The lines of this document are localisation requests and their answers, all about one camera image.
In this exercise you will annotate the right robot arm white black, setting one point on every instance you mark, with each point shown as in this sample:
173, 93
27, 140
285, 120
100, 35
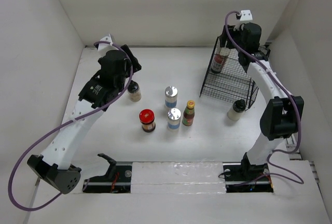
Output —
282, 115

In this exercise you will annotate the tall clear black-cap bottle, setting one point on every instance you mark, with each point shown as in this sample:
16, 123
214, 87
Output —
219, 60

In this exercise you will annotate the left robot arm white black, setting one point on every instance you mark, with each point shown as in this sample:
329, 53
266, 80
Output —
53, 165

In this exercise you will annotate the black-cap spice jar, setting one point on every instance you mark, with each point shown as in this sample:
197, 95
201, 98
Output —
134, 91
237, 110

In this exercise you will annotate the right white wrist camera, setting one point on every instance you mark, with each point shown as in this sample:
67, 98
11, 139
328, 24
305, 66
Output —
243, 17

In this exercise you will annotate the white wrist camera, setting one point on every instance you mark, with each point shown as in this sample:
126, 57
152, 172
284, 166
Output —
243, 17
105, 44

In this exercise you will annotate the silver-lid blue-label shaker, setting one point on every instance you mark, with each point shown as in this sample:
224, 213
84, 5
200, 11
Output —
171, 93
174, 118

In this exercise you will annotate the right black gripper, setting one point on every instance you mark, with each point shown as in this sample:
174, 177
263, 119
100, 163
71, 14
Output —
233, 31

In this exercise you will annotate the black wire basket rack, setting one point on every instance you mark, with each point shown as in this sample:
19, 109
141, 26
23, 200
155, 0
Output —
232, 84

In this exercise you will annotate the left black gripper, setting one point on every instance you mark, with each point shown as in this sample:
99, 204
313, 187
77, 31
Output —
136, 67

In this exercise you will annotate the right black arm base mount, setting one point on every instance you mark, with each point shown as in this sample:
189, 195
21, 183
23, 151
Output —
242, 177

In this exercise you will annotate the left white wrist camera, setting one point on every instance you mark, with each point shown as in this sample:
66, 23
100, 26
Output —
105, 44

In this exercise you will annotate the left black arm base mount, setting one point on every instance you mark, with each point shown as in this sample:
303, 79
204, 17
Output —
117, 178

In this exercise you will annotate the yellow-cap brown sauce bottle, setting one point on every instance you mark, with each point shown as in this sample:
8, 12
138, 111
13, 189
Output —
189, 113

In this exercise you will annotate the white foam strip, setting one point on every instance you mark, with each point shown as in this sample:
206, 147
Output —
177, 178

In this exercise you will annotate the red-lid dark sauce jar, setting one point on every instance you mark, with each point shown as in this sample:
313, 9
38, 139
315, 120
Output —
147, 119

